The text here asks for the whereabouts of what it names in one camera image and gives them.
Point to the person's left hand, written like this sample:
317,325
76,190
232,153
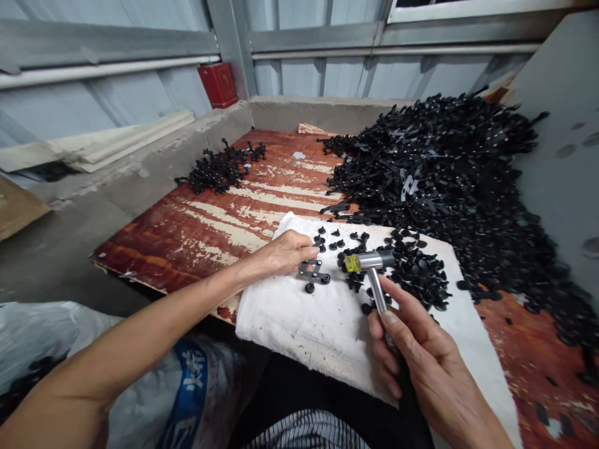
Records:
281,255

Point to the person's right hand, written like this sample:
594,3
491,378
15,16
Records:
428,355

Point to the black plastic sprue frame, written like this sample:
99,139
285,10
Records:
312,270

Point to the small metal hammer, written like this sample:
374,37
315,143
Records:
374,264

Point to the scatter of black round caps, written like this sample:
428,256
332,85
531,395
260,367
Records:
414,276

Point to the white cloth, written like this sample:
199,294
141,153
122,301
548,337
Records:
318,327

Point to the worn red wooden board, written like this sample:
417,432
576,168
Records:
187,234

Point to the small heap of black sprues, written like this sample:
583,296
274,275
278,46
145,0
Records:
217,170

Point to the person's body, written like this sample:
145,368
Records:
304,430

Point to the white sack with blue print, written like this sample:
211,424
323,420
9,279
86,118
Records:
187,388

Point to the red tin box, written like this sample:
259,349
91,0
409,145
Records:
219,85

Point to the large pile of black sprues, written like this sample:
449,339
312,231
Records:
444,173

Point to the white foam moulding strips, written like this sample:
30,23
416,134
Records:
107,142

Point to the white pipe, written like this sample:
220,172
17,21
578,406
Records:
93,71

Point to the brown cardboard sheet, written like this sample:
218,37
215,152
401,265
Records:
18,206

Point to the grey panel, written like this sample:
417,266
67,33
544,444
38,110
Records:
561,117

